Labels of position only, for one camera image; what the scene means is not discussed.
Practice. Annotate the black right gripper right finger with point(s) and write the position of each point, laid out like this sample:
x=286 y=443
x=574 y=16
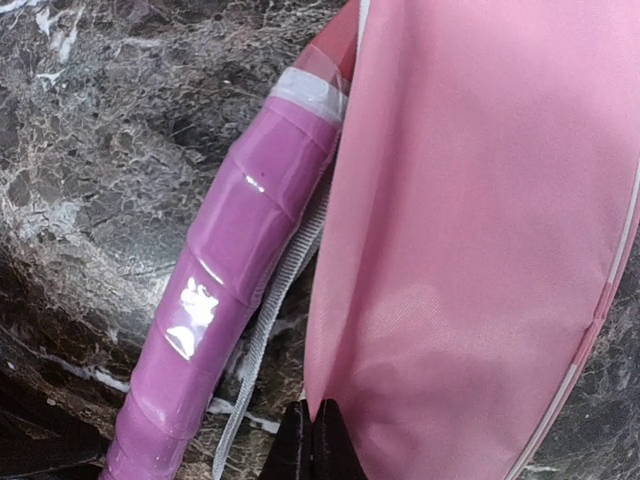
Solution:
x=333 y=454

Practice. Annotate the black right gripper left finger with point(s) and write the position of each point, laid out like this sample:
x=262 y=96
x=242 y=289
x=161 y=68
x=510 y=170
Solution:
x=290 y=455

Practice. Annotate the pink racket cover bag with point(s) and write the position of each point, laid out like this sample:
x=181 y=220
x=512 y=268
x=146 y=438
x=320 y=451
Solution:
x=484 y=203

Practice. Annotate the pink badminton racket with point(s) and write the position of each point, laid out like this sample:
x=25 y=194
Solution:
x=256 y=230

